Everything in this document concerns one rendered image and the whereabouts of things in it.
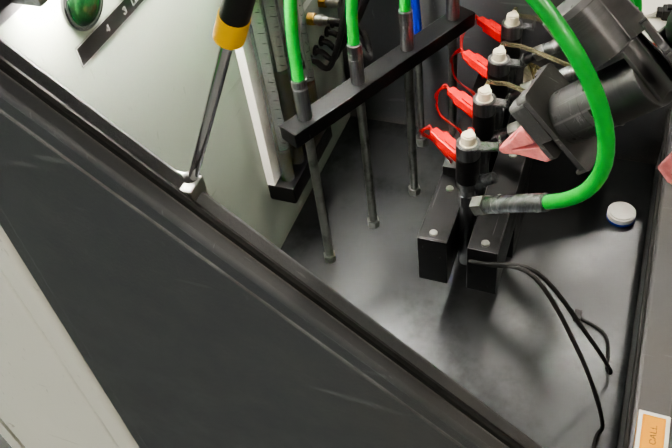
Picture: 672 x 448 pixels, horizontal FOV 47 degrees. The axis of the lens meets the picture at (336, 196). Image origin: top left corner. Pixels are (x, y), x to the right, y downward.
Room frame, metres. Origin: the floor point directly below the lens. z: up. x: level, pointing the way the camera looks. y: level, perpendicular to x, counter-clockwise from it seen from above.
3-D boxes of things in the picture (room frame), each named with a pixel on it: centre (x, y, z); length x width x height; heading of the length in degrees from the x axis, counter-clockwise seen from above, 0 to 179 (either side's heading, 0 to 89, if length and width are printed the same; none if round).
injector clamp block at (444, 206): (0.75, -0.21, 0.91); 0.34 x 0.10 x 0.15; 153
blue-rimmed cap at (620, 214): (0.72, -0.40, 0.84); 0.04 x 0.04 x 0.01
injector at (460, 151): (0.64, -0.17, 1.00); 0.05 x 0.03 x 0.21; 63
